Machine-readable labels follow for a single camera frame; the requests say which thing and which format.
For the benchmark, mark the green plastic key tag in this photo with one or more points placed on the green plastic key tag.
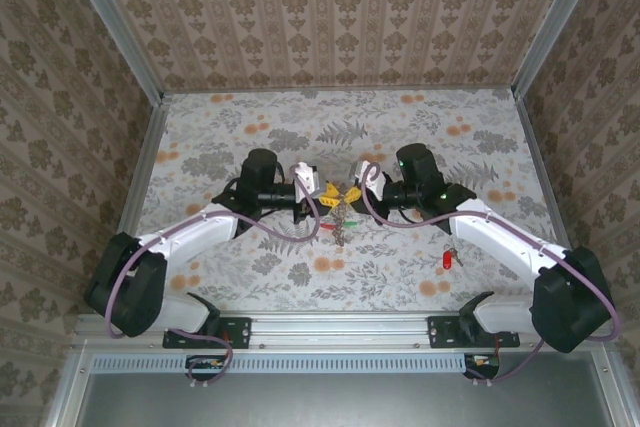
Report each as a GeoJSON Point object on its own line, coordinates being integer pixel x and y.
{"type": "Point", "coordinates": [351, 223]}

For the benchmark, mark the silver metal key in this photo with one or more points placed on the silver metal key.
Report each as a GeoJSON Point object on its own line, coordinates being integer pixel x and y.
{"type": "Point", "coordinates": [457, 258]}

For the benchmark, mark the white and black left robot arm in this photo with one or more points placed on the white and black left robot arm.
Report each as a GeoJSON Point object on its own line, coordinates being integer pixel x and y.
{"type": "Point", "coordinates": [190, 234]}

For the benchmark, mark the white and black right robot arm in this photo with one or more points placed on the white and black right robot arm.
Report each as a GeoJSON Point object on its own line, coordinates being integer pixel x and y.
{"type": "Point", "coordinates": [500, 237]}

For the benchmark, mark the floral patterned table cover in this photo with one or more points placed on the floral patterned table cover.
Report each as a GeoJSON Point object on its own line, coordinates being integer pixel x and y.
{"type": "Point", "coordinates": [400, 112]}

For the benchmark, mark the black connector box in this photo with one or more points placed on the black connector box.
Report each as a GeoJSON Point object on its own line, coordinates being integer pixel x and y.
{"type": "Point", "coordinates": [205, 364]}
{"type": "Point", "coordinates": [482, 364]}

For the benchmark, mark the grey metal sheet panel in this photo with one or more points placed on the grey metal sheet panel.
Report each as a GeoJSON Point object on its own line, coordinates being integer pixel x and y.
{"type": "Point", "coordinates": [325, 402]}

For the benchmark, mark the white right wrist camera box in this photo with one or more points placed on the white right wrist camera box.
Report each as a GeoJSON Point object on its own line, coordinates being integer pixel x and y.
{"type": "Point", "coordinates": [359, 169]}

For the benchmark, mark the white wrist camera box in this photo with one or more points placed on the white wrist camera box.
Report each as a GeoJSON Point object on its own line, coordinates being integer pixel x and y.
{"type": "Point", "coordinates": [306, 179]}
{"type": "Point", "coordinates": [359, 169]}

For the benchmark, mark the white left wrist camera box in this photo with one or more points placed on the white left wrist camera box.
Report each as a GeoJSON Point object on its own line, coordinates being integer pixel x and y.
{"type": "Point", "coordinates": [306, 179]}

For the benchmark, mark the aluminium table side rail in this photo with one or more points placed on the aluminium table side rail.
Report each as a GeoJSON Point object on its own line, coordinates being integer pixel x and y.
{"type": "Point", "coordinates": [145, 157]}
{"type": "Point", "coordinates": [545, 162]}

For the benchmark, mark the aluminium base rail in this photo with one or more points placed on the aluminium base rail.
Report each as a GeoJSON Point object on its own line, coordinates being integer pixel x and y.
{"type": "Point", "coordinates": [325, 332]}

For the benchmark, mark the aluminium frame post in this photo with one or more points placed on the aluminium frame post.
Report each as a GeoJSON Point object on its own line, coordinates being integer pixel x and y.
{"type": "Point", "coordinates": [560, 22]}
{"type": "Point", "coordinates": [110, 22]}

